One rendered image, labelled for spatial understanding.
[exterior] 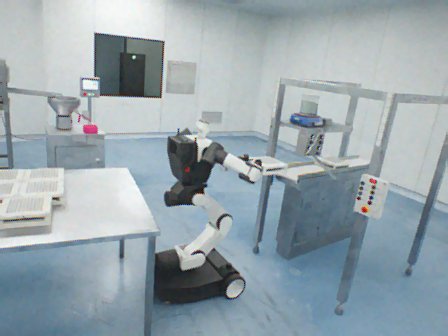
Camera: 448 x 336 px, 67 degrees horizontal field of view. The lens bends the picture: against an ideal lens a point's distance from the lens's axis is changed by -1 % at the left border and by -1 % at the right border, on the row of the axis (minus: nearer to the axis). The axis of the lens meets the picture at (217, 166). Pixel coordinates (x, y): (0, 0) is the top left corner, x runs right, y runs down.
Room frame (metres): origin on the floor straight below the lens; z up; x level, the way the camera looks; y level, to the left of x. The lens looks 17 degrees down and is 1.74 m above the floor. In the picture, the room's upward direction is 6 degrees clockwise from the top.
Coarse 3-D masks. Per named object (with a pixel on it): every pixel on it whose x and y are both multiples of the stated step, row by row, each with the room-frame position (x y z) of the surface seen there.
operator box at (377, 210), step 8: (368, 176) 2.12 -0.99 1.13; (360, 184) 2.15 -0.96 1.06; (368, 184) 2.11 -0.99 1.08; (376, 184) 2.06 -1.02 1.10; (384, 184) 2.03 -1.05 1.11; (368, 192) 2.10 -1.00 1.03; (376, 192) 2.05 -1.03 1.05; (384, 192) 2.02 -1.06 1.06; (360, 200) 2.13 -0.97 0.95; (368, 200) 2.08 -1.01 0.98; (376, 200) 2.04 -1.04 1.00; (384, 200) 2.04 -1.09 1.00; (360, 208) 2.12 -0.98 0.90; (376, 208) 2.03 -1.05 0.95; (368, 216) 2.06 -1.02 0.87; (376, 216) 2.02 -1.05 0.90
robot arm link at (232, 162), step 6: (228, 156) 2.07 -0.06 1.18; (234, 156) 2.09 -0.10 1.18; (228, 162) 2.05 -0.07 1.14; (234, 162) 2.05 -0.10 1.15; (240, 162) 2.05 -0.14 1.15; (246, 162) 2.06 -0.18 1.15; (252, 162) 2.10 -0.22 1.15; (234, 168) 2.04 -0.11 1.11; (240, 168) 2.03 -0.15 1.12; (246, 168) 2.03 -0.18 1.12; (258, 168) 2.07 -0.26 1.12; (240, 174) 2.03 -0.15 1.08; (246, 174) 2.03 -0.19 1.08; (246, 180) 2.03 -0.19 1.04
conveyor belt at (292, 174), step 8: (344, 160) 3.57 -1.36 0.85; (352, 160) 3.60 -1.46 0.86; (360, 160) 3.64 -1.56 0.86; (288, 168) 3.03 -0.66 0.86; (296, 168) 3.06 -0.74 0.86; (304, 168) 3.09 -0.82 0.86; (312, 168) 3.12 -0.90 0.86; (320, 168) 3.15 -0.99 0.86; (360, 168) 3.32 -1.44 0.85; (288, 176) 2.83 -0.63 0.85; (296, 176) 2.81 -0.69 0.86
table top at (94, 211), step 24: (120, 168) 2.63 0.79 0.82; (72, 192) 2.06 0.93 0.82; (96, 192) 2.10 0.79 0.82; (120, 192) 2.15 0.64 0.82; (72, 216) 1.73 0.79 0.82; (96, 216) 1.76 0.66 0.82; (120, 216) 1.80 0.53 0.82; (144, 216) 1.83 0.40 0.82; (0, 240) 1.41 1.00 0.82; (24, 240) 1.44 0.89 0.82; (48, 240) 1.46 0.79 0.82; (72, 240) 1.49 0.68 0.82; (96, 240) 1.54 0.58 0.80
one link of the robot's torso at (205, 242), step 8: (208, 224) 2.47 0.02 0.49; (224, 224) 2.36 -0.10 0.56; (208, 232) 2.39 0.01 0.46; (216, 232) 2.36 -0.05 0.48; (224, 232) 2.36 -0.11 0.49; (200, 240) 2.36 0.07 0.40; (208, 240) 2.34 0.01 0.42; (216, 240) 2.36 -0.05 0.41; (184, 248) 2.35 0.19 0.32; (192, 248) 2.31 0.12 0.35; (200, 248) 2.31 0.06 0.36; (208, 248) 2.35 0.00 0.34
